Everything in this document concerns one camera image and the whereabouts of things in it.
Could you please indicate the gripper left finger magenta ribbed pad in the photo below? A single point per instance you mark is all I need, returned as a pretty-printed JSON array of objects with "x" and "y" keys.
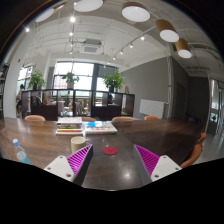
[{"x": 73, "y": 167}]

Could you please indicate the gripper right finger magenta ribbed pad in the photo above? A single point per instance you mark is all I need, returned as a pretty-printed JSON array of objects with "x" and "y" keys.
[{"x": 151, "y": 166}]

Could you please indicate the clear water bottle blue cap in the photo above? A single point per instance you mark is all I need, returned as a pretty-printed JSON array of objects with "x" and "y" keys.
[{"x": 20, "y": 153}]

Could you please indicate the cream ceramic mug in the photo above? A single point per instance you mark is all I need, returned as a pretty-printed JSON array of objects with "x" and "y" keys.
[{"x": 78, "y": 142}]

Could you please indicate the red round coaster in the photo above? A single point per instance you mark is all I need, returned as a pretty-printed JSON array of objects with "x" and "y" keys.
[{"x": 109, "y": 150}]

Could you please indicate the stack of books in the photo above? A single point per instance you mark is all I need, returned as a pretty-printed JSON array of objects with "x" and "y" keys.
[{"x": 69, "y": 126}]

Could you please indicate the open magazine on table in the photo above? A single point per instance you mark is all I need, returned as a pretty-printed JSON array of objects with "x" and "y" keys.
[{"x": 99, "y": 127}]

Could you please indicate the orange chair far right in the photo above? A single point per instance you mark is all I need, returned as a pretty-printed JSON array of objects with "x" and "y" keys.
[{"x": 150, "y": 118}]

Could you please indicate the orange chair behind books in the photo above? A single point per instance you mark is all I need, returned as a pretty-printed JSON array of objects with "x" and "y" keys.
[{"x": 90, "y": 119}]

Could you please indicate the orange chair right side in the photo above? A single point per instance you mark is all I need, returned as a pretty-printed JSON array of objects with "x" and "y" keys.
[{"x": 195, "y": 153}]

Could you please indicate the white whiteboard panel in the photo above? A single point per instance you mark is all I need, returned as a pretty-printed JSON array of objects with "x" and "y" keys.
[{"x": 152, "y": 108}]

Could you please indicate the orange chair far middle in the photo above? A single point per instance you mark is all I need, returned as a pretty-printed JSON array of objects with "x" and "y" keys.
[{"x": 123, "y": 118}]

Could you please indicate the orange chair far left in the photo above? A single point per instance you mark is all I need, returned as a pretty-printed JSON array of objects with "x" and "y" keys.
[{"x": 35, "y": 118}]

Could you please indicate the dark shelf divider unit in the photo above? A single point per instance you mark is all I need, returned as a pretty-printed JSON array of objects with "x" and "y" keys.
[{"x": 55, "y": 103}]

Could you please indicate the middle potted plant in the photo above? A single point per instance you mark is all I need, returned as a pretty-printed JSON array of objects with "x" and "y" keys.
[{"x": 70, "y": 79}]

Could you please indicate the potted plant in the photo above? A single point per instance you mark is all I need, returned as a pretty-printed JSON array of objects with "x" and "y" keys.
[
  {"x": 113, "y": 82},
  {"x": 36, "y": 80},
  {"x": 70, "y": 79}
]

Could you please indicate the right potted plant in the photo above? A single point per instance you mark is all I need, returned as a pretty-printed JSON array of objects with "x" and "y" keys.
[{"x": 113, "y": 82}]

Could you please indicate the left potted plant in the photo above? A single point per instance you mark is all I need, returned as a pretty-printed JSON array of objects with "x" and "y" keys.
[{"x": 36, "y": 80}]

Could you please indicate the ceiling air conditioner unit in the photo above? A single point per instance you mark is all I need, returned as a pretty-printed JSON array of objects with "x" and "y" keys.
[{"x": 91, "y": 46}]

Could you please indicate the round pendant lamp far right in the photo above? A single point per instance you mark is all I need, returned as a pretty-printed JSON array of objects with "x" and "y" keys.
[{"x": 183, "y": 49}]

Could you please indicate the round pendant lamp left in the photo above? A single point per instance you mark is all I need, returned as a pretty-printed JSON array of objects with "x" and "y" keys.
[{"x": 45, "y": 15}]

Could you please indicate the round pendant lamp top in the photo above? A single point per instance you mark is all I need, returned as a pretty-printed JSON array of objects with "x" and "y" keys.
[{"x": 88, "y": 5}]

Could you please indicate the bookshelf at left wall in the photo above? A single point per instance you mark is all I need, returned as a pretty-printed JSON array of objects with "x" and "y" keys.
[{"x": 3, "y": 75}]

